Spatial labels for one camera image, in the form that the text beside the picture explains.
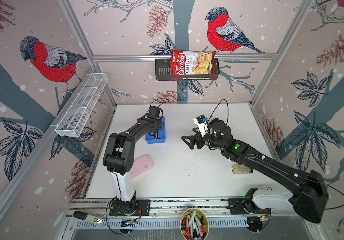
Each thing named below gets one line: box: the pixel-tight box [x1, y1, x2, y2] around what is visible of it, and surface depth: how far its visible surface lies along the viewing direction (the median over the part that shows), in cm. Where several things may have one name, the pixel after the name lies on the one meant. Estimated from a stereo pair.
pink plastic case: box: [130, 153, 155, 179], surface depth 87 cm
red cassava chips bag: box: [170, 49, 216, 81], surface depth 90 cm
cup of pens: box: [179, 208, 210, 240], surface depth 62 cm
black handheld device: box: [73, 210, 106, 226], surface depth 69 cm
